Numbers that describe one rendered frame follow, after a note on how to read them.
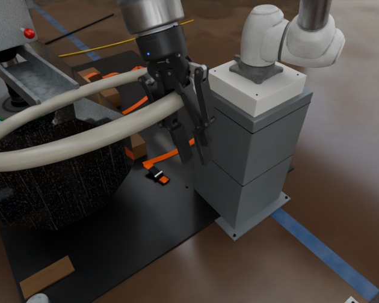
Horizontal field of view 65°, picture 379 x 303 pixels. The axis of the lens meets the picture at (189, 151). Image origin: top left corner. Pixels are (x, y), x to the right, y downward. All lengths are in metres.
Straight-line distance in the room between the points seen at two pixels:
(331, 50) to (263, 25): 0.27
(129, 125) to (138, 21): 0.14
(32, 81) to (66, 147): 0.63
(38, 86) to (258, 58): 0.84
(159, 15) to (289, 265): 1.55
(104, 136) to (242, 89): 0.92
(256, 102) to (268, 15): 0.33
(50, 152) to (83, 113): 1.03
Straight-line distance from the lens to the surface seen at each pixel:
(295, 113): 1.51
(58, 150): 0.46
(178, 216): 1.87
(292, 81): 1.40
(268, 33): 1.29
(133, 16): 0.46
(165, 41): 0.46
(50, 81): 1.04
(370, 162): 2.55
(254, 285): 1.71
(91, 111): 1.51
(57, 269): 1.82
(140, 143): 2.16
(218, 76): 1.38
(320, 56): 1.27
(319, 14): 1.17
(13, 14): 1.17
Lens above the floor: 1.55
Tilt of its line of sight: 43 degrees down
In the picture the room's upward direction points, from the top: straight up
